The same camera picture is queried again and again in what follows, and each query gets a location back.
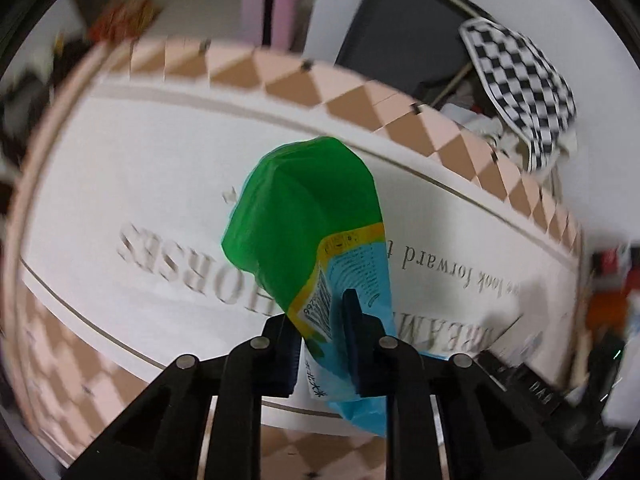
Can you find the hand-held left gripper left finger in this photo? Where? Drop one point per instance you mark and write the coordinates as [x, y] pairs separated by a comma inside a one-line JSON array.
[[285, 360]]

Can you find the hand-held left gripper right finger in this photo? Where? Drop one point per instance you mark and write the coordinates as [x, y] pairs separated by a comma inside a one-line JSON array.
[[357, 350]]

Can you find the green and blue plastic bag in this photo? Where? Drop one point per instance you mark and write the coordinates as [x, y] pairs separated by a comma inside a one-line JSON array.
[[310, 210]]

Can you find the orange box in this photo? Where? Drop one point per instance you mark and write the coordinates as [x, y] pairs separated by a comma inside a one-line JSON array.
[[606, 310]]

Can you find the table with checkered tablecloth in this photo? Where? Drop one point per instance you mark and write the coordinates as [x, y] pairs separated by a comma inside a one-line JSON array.
[[150, 170]]

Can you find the black white checkered cloth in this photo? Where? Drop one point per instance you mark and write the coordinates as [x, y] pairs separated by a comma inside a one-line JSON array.
[[525, 90]]

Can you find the pink suitcase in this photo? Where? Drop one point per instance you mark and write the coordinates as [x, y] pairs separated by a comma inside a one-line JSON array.
[[272, 10]]

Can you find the red carton box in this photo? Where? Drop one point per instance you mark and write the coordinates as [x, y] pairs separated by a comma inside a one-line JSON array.
[[125, 17]]

